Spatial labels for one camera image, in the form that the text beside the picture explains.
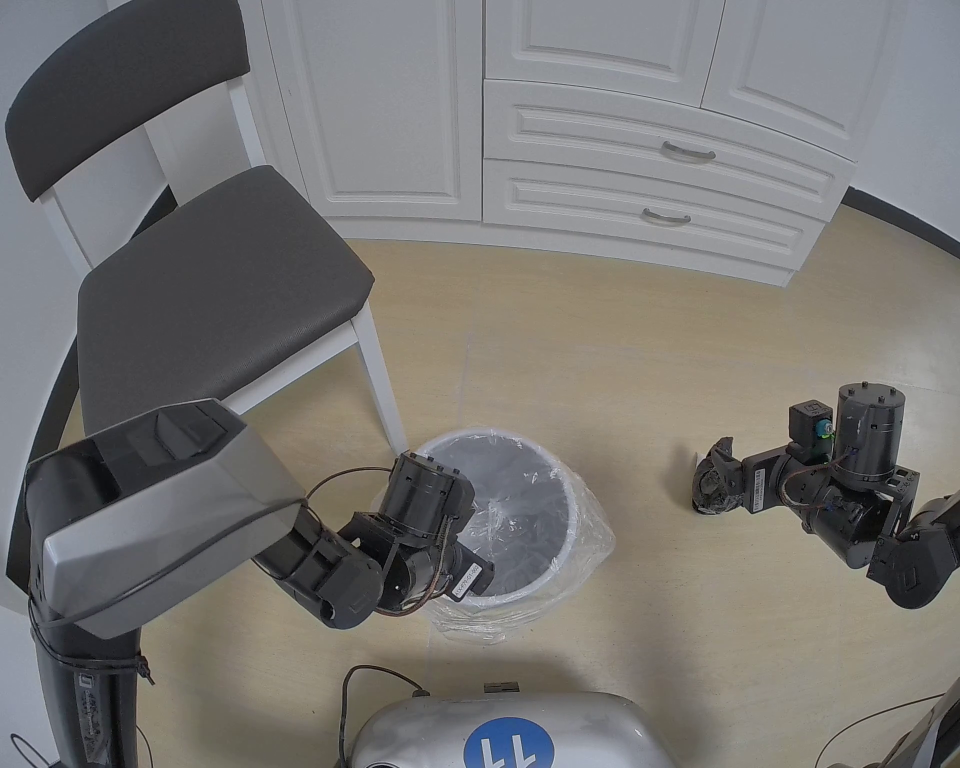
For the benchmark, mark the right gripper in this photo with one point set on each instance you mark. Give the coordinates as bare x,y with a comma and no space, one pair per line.
784,480

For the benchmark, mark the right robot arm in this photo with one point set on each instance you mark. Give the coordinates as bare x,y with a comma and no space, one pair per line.
870,435

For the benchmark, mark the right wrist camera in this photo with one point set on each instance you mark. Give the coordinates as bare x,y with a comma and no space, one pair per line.
808,427

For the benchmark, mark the white wardrobe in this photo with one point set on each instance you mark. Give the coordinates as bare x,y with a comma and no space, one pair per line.
600,112

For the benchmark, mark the white chair grey seat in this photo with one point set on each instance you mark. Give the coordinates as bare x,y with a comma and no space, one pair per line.
225,315

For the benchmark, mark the clear plastic bag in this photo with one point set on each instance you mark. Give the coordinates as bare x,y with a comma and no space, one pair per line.
592,547

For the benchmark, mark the white trash bin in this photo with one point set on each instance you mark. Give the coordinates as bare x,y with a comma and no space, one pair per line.
517,480

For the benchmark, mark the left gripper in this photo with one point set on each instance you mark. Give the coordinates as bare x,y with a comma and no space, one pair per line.
427,574

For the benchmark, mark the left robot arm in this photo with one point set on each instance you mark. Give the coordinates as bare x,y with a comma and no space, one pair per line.
165,510

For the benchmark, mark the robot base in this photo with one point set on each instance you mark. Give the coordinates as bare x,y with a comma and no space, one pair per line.
585,731

